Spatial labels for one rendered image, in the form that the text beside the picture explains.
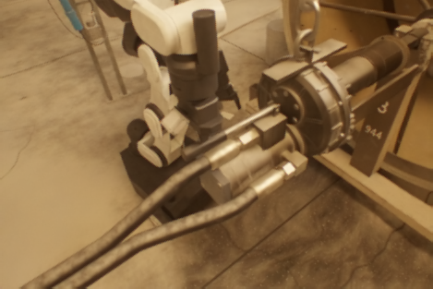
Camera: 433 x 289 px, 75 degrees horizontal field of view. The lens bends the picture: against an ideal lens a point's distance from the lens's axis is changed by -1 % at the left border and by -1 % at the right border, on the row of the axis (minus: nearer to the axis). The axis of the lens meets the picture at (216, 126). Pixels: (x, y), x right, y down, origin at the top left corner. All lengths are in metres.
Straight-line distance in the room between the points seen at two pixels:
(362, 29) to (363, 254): 1.56
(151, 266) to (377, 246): 1.13
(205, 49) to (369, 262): 1.41
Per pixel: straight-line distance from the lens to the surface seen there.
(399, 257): 1.73
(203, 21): 0.43
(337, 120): 0.76
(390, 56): 1.09
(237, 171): 0.72
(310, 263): 1.59
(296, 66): 0.72
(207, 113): 0.54
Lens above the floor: 1.43
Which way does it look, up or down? 41 degrees down
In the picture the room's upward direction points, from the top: 6 degrees counter-clockwise
